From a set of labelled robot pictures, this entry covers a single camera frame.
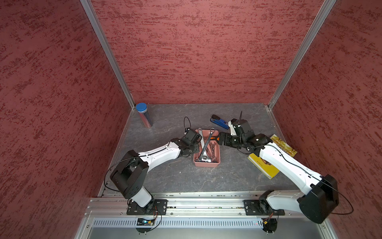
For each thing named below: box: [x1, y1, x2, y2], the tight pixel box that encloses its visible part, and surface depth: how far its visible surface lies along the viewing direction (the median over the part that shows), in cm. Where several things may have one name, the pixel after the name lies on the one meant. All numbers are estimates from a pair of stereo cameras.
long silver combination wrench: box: [198, 127, 212, 163], surface depth 91 cm
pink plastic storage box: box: [192, 128, 221, 168], surface depth 92 cm
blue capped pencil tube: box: [135, 102, 153, 128], surface depth 97 cm
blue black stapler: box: [209, 114, 230, 130], surface depth 112 cm
